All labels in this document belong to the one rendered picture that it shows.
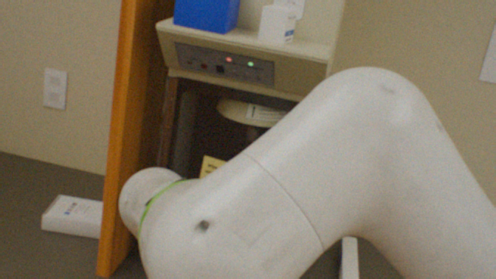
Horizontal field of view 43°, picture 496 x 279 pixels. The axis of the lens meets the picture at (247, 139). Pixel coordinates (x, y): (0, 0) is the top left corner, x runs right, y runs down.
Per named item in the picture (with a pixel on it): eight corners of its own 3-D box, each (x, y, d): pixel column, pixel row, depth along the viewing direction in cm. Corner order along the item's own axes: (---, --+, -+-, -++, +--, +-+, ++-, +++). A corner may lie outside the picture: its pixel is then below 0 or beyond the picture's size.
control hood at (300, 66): (168, 63, 129) (174, 15, 126) (324, 96, 125) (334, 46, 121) (148, 75, 118) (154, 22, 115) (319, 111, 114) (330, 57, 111)
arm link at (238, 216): (348, 271, 50) (257, 149, 48) (222, 385, 47) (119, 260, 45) (277, 237, 67) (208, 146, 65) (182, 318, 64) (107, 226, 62)
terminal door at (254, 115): (150, 245, 143) (171, 74, 129) (282, 279, 138) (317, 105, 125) (149, 247, 142) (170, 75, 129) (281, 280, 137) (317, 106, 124)
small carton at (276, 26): (267, 35, 120) (272, 4, 119) (291, 41, 119) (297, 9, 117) (257, 38, 116) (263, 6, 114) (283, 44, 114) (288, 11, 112)
